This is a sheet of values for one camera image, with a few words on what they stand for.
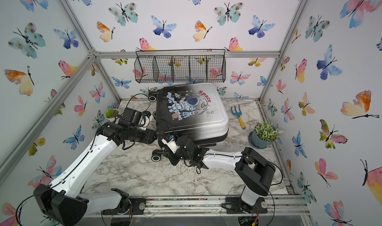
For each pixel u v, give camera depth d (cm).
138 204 74
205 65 98
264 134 82
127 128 56
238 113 111
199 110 82
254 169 47
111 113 99
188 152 64
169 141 70
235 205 72
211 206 75
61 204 37
